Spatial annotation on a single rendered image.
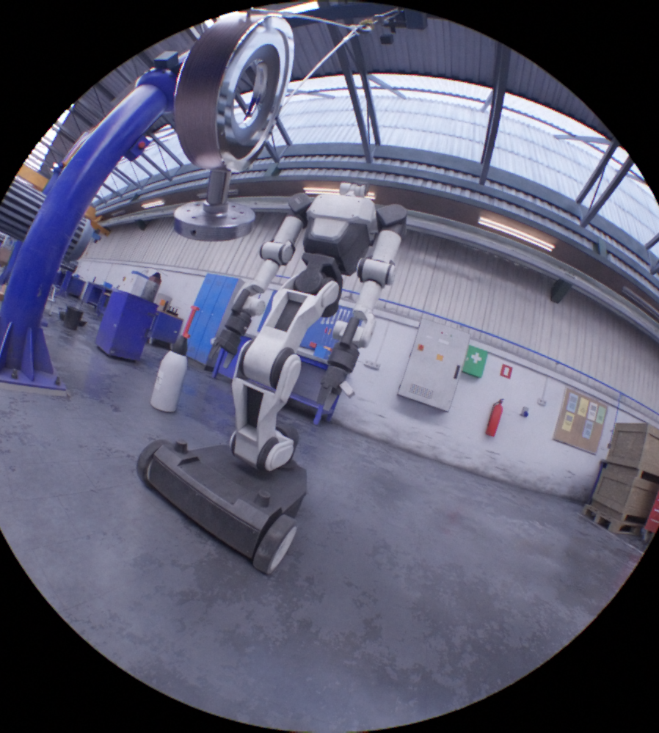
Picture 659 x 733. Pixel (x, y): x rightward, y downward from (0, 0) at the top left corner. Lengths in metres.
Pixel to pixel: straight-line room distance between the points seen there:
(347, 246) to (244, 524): 0.98
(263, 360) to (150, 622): 0.78
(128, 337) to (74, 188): 1.95
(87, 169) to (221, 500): 1.86
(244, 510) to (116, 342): 2.68
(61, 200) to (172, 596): 1.86
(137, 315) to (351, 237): 2.67
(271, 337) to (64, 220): 1.49
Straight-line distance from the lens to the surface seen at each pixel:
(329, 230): 1.03
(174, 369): 1.92
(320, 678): 0.73
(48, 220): 1.85
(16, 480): 1.05
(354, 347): 0.82
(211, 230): 0.59
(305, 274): 0.98
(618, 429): 4.44
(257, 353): 0.82
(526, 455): 4.70
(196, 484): 0.86
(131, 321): 3.23
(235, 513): 0.79
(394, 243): 1.04
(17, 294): 1.84
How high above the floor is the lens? 0.63
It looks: 3 degrees up
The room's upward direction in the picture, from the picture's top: 20 degrees clockwise
